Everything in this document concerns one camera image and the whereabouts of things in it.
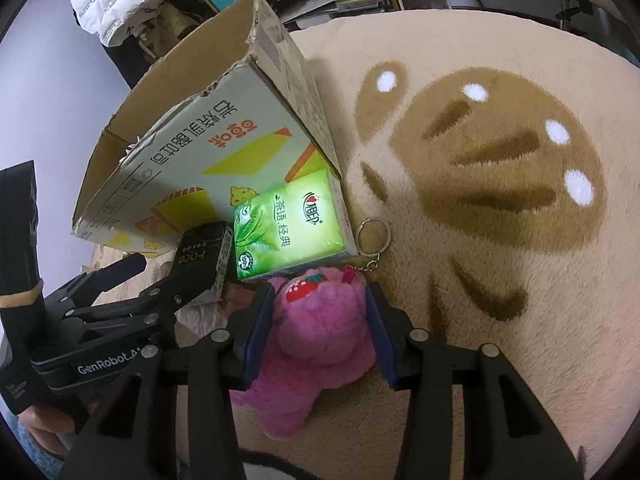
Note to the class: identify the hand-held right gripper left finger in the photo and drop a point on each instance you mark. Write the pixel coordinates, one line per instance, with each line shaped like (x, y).
(255, 340)

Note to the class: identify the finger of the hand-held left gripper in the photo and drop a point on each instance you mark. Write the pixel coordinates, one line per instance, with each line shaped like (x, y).
(110, 275)
(185, 285)

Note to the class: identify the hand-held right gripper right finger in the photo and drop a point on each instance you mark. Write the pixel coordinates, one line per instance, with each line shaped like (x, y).
(380, 340)

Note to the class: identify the small black box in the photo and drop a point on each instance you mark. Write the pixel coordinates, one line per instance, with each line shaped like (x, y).
(210, 245)

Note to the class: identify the printed cardboard box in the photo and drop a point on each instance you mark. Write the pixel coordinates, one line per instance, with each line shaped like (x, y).
(225, 125)

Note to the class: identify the person's left hand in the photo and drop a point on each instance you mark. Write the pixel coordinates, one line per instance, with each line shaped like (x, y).
(52, 427)

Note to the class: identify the light blue fuzzy pants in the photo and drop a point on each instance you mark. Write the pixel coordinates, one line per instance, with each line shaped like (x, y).
(22, 460)

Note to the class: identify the green tissue pack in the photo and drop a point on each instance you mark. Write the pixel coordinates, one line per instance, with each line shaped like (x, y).
(290, 225)

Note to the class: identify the beige patterned blanket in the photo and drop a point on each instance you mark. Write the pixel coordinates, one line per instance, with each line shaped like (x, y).
(500, 285)

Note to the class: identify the black hanging coat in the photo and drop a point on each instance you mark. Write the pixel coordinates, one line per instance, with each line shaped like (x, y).
(125, 62)

